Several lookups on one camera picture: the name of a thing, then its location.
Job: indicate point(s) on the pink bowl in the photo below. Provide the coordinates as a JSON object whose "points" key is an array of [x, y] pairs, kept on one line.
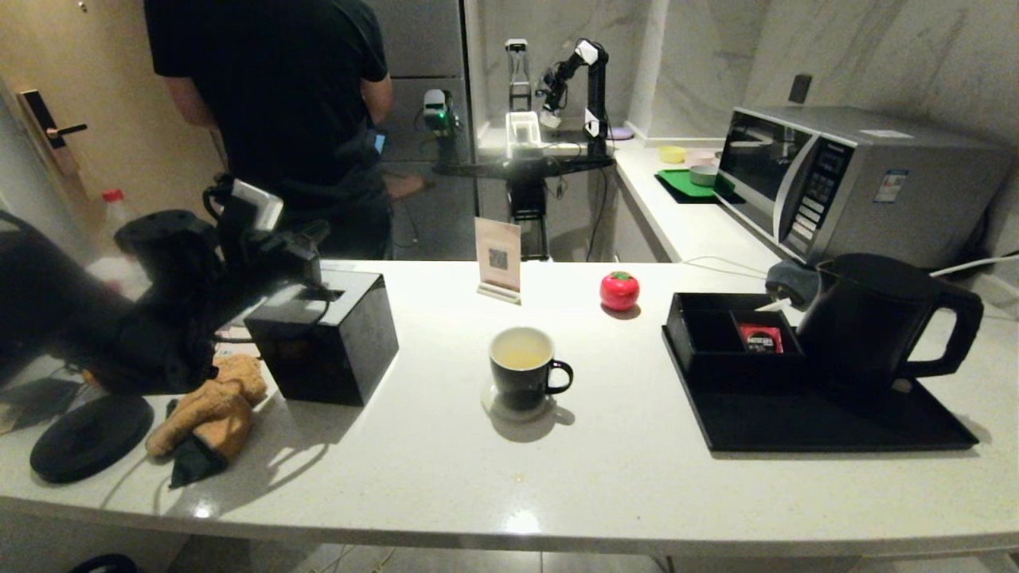
{"points": [[700, 157]]}

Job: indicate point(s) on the grey cloth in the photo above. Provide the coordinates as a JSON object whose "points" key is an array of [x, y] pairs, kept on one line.
{"points": [[788, 280]]}

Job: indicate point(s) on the red coffee sachet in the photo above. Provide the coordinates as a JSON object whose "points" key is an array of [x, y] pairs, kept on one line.
{"points": [[762, 338]]}

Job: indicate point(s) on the white round coaster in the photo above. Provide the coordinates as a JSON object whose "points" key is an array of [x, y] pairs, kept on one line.
{"points": [[487, 400]]}

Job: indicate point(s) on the black rectangular serving tray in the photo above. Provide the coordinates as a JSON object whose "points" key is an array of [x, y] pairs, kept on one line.
{"points": [[796, 430]]}

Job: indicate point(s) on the paper card black label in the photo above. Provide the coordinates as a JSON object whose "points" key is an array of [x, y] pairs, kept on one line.
{"points": [[235, 334]]}

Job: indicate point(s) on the black table column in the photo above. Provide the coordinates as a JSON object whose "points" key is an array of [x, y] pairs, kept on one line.
{"points": [[528, 215]]}

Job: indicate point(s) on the purple round lid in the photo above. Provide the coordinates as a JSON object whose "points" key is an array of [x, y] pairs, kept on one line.
{"points": [[619, 132]]}

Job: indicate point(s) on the dark wall switch plate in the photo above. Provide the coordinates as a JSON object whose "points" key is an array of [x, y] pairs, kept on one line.
{"points": [[802, 87]]}

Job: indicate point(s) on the black sachet holder box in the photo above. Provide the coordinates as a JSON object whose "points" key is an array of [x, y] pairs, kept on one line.
{"points": [[704, 338]]}

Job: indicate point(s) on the grey device green light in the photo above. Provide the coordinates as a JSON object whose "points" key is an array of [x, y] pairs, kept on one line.
{"points": [[438, 111]]}

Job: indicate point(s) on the black round kettle base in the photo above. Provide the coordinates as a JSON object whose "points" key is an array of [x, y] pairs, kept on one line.
{"points": [[90, 438]]}

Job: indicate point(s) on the red toy tomato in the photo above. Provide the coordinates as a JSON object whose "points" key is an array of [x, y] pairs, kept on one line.
{"points": [[619, 291]]}

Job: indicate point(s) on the black rounded plastic object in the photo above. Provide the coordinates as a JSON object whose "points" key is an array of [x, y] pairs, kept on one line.
{"points": [[103, 563]]}

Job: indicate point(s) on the black background table top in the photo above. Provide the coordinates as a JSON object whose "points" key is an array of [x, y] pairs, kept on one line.
{"points": [[525, 167]]}

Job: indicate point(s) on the person in black shirt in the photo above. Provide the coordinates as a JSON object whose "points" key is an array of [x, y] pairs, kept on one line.
{"points": [[279, 103]]}

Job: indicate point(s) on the white plastic container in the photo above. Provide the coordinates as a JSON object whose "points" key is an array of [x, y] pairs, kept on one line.
{"points": [[524, 131]]}

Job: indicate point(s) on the grey-green bowl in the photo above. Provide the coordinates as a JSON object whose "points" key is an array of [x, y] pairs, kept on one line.
{"points": [[704, 174]]}

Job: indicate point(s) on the green cutting board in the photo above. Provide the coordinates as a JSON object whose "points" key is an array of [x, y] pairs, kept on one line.
{"points": [[685, 183]]}

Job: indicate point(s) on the beige QR sign card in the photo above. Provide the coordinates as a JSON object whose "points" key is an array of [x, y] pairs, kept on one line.
{"points": [[498, 255]]}

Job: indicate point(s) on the black door lock with lever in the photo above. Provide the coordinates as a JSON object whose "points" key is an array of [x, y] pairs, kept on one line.
{"points": [[48, 131]]}

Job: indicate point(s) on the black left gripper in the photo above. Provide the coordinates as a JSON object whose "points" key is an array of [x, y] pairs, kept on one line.
{"points": [[279, 267]]}

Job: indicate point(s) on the black mug white inside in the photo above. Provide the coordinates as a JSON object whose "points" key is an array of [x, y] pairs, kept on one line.
{"points": [[521, 386]]}

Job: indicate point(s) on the black electric kettle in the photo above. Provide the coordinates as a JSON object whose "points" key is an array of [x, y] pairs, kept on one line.
{"points": [[868, 330]]}

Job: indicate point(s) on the black cube tissue box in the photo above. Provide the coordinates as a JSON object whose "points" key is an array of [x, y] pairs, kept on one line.
{"points": [[334, 350]]}

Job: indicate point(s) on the beige wooden door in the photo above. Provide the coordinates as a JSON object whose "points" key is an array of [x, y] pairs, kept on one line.
{"points": [[87, 79]]}

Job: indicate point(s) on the clear water bottle red cap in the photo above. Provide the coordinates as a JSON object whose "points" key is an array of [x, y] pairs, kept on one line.
{"points": [[115, 215]]}

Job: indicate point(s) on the white stick sachet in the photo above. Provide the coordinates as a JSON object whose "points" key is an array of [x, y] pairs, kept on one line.
{"points": [[774, 304]]}

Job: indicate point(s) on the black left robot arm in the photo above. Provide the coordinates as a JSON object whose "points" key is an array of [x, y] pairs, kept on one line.
{"points": [[95, 318]]}

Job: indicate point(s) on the yellow bowl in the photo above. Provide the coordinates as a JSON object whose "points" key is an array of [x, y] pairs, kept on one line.
{"points": [[673, 153]]}

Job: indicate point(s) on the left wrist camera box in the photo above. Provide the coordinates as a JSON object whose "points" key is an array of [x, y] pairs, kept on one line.
{"points": [[256, 205]]}

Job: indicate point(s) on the silver microwave oven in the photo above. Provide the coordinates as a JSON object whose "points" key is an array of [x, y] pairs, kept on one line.
{"points": [[899, 199]]}

